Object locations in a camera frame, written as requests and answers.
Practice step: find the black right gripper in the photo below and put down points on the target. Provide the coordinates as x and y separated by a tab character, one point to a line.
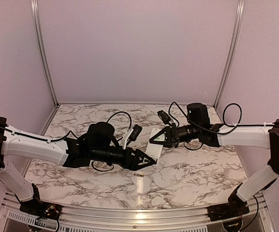
171	136

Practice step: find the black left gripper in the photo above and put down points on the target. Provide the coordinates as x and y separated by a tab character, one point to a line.
134	164

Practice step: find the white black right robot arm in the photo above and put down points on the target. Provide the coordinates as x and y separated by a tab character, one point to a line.
216	135

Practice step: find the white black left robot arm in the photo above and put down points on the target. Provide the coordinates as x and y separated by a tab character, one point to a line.
97	144

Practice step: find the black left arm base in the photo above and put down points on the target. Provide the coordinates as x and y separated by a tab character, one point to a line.
40	208

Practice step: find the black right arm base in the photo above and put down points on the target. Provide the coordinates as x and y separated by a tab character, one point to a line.
235	207

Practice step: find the aluminium right corner post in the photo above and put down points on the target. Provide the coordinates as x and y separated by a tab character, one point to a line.
231	53

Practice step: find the aluminium corner post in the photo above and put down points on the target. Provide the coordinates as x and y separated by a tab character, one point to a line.
231	53
41	48

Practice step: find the aluminium left corner post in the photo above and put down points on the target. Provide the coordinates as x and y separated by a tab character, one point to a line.
41	48

